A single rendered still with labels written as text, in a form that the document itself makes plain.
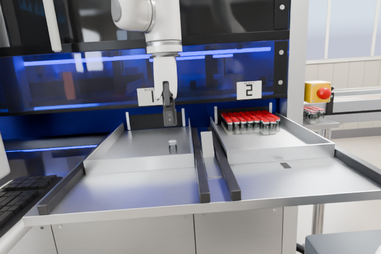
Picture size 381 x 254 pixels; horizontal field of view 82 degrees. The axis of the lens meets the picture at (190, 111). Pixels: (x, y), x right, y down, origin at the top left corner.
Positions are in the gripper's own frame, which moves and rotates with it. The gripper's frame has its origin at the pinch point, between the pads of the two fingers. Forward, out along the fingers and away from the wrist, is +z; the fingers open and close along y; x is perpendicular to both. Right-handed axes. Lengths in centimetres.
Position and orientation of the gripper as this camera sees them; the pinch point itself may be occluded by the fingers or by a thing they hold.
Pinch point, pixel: (170, 117)
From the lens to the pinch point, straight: 56.0
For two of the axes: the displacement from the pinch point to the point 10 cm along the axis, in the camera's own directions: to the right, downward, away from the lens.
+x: 10.0, -0.6, 0.2
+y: 0.3, 2.2, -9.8
